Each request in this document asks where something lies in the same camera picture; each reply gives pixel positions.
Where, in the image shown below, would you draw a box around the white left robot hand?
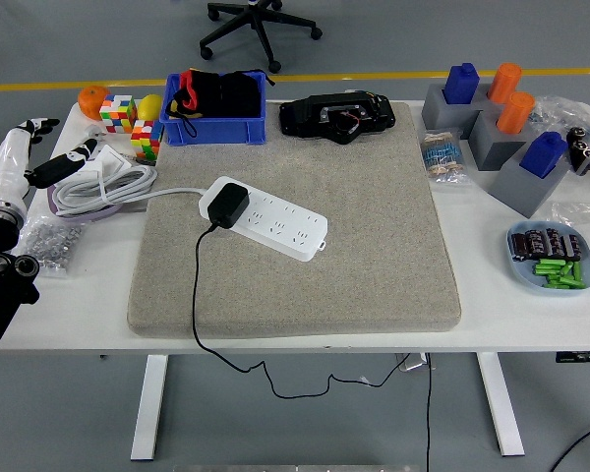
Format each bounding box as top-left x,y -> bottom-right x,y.
0,116 -> 99,204

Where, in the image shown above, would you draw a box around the black plug adapter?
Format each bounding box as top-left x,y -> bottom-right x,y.
206,182 -> 251,230

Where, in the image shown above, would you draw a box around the thin black plug cord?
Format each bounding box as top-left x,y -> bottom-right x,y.
190,223 -> 415,400

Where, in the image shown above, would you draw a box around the white power strip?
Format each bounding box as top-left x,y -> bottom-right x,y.
198,175 -> 329,263

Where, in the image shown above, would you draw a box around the white rectangular block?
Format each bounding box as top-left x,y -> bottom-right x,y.
76,161 -> 104,186

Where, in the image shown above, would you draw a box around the clear bag of metal nuts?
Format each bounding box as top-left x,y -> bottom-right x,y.
17,215 -> 88,279

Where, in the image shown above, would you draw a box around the orange fruit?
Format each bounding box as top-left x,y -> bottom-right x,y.
77,85 -> 112,121

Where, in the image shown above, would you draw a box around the white square plate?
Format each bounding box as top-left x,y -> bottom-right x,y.
95,145 -> 134,181

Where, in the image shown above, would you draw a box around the multicolour puzzle cube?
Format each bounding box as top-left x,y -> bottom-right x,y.
130,119 -> 166,161
99,92 -> 139,135

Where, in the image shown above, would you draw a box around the yellow lemon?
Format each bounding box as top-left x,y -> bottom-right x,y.
136,93 -> 165,122

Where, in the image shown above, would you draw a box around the blue plastic bin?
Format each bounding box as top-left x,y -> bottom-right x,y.
158,72 -> 268,148

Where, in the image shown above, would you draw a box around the black and red fabric pouches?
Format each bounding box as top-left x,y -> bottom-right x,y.
164,68 -> 276,140

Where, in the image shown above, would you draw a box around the white table leg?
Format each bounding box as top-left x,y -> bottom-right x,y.
130,353 -> 170,462
476,352 -> 526,457

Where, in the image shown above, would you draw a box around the black electronic device housing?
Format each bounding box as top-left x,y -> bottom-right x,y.
278,90 -> 397,147

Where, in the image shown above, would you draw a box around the grey-brown mat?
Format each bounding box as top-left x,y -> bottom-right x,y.
126,100 -> 463,339

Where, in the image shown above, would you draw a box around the grey block holder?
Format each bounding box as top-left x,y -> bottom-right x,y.
489,151 -> 571,219
468,110 -> 530,172
421,82 -> 502,141

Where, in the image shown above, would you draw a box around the clear bag of resistors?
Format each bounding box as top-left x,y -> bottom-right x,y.
419,128 -> 473,187

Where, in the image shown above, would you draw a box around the blue plastic block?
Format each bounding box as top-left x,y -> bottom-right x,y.
518,131 -> 569,178
443,62 -> 482,106

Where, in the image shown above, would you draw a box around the orange plastic cylinder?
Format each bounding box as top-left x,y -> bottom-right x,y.
496,90 -> 537,136
487,62 -> 524,105

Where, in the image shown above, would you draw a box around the black capacitor white print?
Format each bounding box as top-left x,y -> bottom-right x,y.
509,232 -> 530,263
525,229 -> 548,260
561,232 -> 585,263
544,227 -> 565,258

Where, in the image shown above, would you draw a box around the light blue tray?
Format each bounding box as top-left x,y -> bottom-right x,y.
505,219 -> 590,297

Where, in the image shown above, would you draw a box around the crumpled clear plastic bag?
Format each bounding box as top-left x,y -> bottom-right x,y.
528,93 -> 590,144
550,199 -> 590,266

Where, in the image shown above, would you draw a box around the grey coiled power cable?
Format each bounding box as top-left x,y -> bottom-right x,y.
52,125 -> 210,217

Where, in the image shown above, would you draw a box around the silver bracket under table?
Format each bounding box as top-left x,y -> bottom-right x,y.
395,352 -> 437,371

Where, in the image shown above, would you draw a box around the black hanging cable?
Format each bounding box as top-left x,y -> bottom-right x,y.
425,353 -> 434,472

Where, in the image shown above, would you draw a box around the black floor cable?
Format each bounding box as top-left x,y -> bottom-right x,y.
550,420 -> 590,472

